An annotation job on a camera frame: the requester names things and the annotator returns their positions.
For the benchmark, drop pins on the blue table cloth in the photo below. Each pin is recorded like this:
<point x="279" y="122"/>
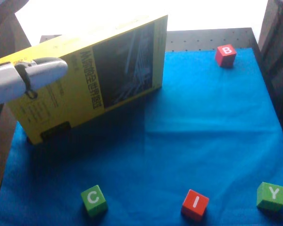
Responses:
<point x="179" y="141"/>

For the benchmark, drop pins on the green letter C block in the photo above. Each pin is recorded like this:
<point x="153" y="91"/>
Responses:
<point x="94" y="201"/>

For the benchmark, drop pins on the red letter B block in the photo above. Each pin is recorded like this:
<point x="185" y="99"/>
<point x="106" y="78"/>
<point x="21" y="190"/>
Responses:
<point x="225" y="56"/>

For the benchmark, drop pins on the red letter I block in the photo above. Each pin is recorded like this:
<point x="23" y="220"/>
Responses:
<point x="194" y="204"/>

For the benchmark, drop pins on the green letter Y block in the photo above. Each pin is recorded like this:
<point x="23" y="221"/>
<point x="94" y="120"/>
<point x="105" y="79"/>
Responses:
<point x="271" y="196"/>

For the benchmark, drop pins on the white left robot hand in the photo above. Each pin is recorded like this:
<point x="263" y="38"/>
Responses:
<point x="7" y="80"/>

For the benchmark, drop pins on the yellow book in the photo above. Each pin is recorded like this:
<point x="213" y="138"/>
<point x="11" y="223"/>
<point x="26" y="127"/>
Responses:
<point x="73" y="99"/>

